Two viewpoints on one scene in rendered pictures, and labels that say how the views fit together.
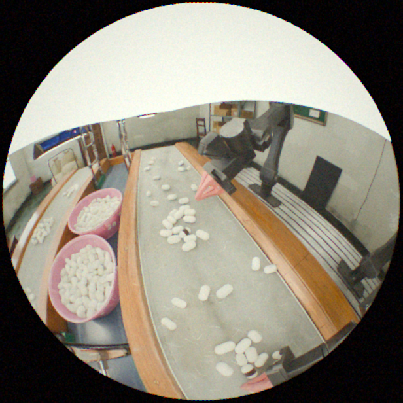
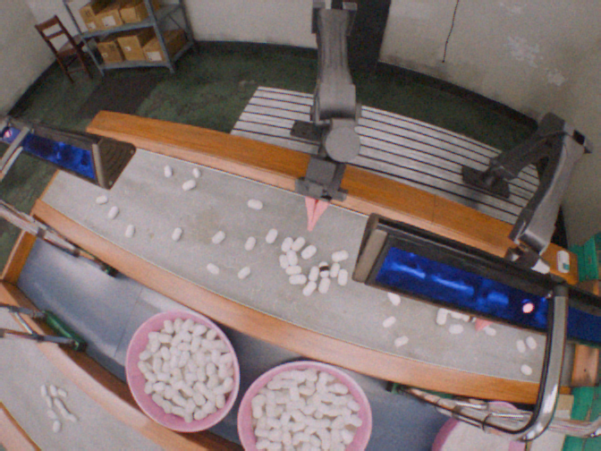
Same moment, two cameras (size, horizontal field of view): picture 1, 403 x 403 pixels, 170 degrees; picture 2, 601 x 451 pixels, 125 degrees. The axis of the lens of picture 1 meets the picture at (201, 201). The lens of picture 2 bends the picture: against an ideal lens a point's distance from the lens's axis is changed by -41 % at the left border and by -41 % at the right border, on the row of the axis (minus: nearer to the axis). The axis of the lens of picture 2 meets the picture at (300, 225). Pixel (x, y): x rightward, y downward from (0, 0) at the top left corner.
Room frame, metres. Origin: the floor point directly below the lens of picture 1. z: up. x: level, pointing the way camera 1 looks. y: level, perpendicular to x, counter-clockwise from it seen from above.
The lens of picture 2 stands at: (0.17, 0.19, 1.32)
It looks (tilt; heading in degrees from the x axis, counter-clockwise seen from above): 66 degrees down; 310
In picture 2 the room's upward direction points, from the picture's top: 1 degrees clockwise
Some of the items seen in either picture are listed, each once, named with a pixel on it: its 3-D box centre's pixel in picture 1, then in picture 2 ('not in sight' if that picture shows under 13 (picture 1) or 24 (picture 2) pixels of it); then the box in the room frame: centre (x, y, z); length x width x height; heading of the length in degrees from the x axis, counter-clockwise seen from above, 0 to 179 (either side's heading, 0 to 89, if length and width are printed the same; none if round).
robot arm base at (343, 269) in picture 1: (358, 274); (492, 176); (-0.02, -0.58, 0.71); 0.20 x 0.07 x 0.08; 25
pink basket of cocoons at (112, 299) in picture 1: (86, 280); (304, 418); (0.04, 0.32, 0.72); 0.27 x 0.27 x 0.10
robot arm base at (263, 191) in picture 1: (265, 188); (322, 125); (0.52, -0.32, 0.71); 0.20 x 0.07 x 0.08; 25
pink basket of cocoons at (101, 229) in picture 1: (98, 215); (186, 369); (0.30, 0.42, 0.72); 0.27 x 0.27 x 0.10
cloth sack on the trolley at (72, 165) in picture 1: (70, 172); not in sight; (1.82, 2.77, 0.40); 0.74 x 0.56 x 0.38; 26
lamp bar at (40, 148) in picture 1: (65, 137); not in sight; (0.59, 0.84, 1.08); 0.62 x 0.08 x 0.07; 21
